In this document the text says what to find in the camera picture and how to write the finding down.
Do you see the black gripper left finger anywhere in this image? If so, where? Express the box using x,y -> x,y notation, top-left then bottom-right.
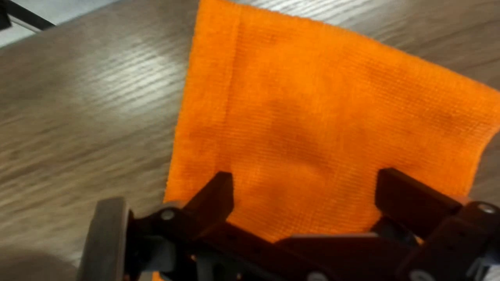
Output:
155,170 -> 237,231

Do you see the orange cloth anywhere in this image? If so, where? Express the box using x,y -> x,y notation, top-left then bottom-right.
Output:
163,0 -> 500,245

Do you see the black table leg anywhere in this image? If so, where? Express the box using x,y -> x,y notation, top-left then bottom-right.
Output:
0,0 -> 57,33

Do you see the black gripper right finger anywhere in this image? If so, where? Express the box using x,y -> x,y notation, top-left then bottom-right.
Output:
374,166 -> 466,237

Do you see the grey cylinder on wrist mount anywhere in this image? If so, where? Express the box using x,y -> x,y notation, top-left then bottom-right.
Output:
77,195 -> 133,281

